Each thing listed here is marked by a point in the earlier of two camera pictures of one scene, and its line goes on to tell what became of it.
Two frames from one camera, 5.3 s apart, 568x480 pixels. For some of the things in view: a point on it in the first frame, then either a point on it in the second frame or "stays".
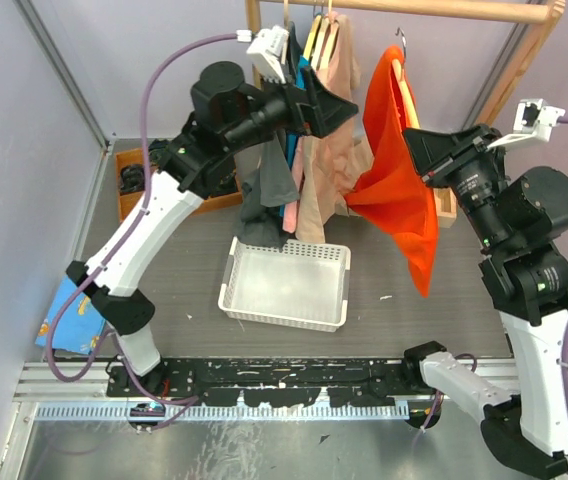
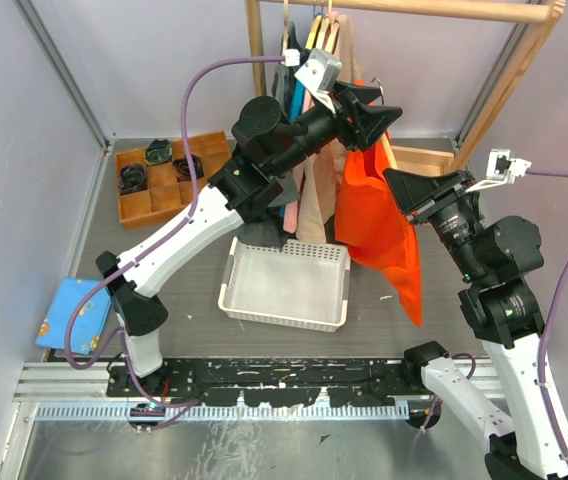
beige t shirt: [339, 161] stays
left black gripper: [315, 110] → [369, 121]
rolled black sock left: [132, 178] stays
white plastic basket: [305, 285] stays
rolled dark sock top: [159, 151] stays
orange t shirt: [392, 194] → [372, 224]
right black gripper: [434, 152] → [414, 190]
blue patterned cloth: [78, 326] stays
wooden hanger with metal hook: [404, 88] → [386, 138]
